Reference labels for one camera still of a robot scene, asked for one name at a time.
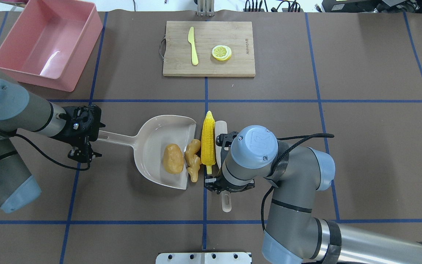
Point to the pink plastic bin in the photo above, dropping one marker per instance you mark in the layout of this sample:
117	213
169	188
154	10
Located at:
50	43

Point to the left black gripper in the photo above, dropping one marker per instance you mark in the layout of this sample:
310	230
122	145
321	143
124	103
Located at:
72	136

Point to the yellow lemon slices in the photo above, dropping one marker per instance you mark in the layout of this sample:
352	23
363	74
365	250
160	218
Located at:
221	52

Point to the beige plastic dustpan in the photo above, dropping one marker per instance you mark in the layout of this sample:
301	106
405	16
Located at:
150	142

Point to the yellow toy corn cob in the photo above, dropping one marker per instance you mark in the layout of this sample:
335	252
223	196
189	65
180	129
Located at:
208	158

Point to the toy ginger root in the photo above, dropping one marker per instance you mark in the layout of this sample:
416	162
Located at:
193	161

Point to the yellow plastic knife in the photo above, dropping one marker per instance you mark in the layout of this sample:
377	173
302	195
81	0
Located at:
191	40

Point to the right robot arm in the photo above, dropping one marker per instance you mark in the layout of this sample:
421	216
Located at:
296	173

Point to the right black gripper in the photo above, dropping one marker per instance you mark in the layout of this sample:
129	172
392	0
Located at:
212	182

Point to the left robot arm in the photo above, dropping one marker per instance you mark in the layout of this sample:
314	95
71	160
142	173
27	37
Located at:
20	109

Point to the beige hand brush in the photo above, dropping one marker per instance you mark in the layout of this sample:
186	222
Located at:
221	128

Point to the wooden cutting board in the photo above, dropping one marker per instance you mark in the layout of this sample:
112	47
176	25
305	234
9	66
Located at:
208	34

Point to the toy potato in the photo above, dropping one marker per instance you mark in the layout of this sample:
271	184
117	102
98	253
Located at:
173	159

